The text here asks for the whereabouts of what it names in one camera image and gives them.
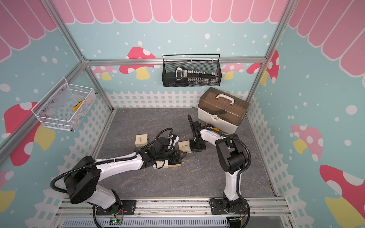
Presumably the black mounting plate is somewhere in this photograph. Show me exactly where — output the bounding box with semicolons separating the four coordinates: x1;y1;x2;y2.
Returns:
96;200;137;216
209;198;250;215

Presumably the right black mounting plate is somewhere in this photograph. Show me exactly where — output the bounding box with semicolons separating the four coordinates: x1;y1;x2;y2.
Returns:
209;198;250;215

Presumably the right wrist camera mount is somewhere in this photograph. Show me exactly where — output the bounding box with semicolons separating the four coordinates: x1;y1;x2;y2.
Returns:
190;121;202;137

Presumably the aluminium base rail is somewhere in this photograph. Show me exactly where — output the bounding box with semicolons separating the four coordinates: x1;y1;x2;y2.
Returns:
51;197;296;228

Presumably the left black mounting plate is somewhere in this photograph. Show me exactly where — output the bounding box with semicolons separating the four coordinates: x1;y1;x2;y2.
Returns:
96;200;137;216

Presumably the black socket bit set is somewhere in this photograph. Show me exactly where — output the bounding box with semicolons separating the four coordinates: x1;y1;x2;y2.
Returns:
175;67;220;86

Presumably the cream tan-drawer jewelry box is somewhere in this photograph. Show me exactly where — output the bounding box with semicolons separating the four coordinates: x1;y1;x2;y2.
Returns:
153;160;182;169

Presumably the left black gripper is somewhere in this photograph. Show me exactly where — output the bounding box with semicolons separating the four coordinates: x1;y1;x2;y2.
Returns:
156;148;187;163

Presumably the white wire wall basket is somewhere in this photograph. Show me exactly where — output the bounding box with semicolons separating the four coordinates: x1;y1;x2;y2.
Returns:
31;78;97;132

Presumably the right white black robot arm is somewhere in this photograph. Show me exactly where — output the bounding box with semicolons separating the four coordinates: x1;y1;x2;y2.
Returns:
188;115;252;216

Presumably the black wire wall basket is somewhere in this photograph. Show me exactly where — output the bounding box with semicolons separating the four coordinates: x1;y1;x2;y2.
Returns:
162;54;222;87

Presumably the brown lid white toolbox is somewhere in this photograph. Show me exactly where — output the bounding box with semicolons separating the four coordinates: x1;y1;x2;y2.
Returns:
198;87;250;134

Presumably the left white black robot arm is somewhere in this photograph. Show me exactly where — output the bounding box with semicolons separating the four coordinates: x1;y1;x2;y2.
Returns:
50;128;187;212

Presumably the yellow black utility knife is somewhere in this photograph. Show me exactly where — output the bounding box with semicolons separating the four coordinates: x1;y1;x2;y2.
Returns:
72;100;84;111

